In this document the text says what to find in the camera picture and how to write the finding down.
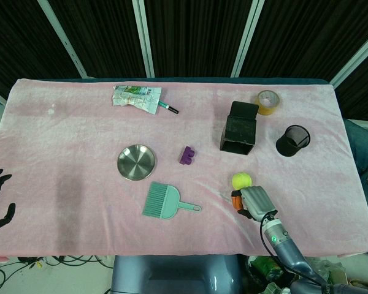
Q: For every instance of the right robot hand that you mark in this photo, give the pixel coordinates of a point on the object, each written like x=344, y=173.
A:
x=256, y=202

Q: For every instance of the yellow tennis ball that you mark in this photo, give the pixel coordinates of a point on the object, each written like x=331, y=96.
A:
x=241, y=180

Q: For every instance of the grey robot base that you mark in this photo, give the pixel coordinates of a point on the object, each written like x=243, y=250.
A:
x=174, y=275

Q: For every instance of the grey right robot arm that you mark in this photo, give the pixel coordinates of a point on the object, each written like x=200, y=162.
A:
x=289, y=251

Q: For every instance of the black open box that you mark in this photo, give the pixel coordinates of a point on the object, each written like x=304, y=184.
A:
x=239, y=128

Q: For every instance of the green crumpled packaging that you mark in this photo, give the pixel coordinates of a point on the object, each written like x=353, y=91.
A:
x=265, y=266

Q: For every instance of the black mesh pen cup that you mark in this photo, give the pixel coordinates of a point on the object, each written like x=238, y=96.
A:
x=292, y=141

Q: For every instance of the purple toy block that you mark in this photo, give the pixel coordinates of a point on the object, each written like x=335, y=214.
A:
x=187, y=156

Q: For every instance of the pink table cloth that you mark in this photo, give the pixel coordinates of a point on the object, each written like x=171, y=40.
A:
x=79, y=183

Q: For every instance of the teal mini dustpan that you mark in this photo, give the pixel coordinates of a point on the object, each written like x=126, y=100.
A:
x=164, y=202

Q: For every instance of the yellow tape roll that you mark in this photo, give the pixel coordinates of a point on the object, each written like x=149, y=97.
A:
x=267, y=102

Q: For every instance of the person in jeans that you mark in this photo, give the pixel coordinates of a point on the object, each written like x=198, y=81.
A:
x=363, y=150

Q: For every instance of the round steel plate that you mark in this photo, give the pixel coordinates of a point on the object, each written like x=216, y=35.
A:
x=136, y=162

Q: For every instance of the black green marker pen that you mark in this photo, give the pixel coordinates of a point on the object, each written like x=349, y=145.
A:
x=169, y=106

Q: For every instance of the crumpled toothpaste tube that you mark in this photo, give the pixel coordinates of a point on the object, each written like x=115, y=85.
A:
x=136, y=98

